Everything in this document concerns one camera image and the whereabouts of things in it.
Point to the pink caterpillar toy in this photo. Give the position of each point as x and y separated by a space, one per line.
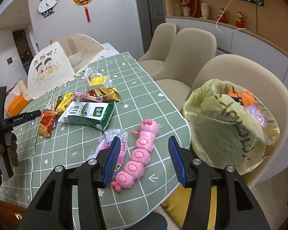
140 157

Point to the yellow trash bag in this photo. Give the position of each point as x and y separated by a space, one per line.
224 132

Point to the orange plastic bag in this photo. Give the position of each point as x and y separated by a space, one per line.
243 97

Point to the green grid tablecloth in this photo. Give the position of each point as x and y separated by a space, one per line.
69 145

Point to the orange tissue box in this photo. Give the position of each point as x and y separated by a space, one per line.
16 105

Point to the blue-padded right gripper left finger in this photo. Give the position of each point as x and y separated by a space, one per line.
111 162

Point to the white cup on shelf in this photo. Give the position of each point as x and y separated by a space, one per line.
205 11

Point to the red figurine left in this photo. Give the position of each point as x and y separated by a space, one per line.
222 16

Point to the red figurine right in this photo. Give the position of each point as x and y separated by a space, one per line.
239 20

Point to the yellow nabati snack packet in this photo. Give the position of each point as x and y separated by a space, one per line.
63 102

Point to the pink spoon-shaped candy wrapper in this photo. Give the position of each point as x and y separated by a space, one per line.
82 97

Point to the light purple plastic wrapper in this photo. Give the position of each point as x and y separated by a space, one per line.
105 142

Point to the white mesh food cover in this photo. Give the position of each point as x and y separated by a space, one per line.
61 62

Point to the beige chair far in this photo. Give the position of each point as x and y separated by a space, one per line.
161 42

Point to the yellow seat cushion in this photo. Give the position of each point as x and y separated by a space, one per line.
177 202

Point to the red figurine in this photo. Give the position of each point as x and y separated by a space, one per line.
239 20
222 16

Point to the gold noodle wrapper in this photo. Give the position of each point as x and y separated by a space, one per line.
106 93

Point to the beige chair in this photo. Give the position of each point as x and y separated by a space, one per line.
161 42
250 75
192 48

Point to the green white milk carton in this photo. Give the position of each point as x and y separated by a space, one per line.
92 114

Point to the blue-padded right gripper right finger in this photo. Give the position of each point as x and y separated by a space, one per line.
181 159

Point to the panda wall clock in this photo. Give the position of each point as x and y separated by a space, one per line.
45 7

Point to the white yellow gift box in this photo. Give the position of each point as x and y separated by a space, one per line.
95 79

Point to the beige chair middle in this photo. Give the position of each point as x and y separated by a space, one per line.
192 48

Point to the red snack packet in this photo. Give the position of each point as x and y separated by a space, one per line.
47 121

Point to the beige chair near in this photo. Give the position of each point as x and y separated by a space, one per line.
250 75

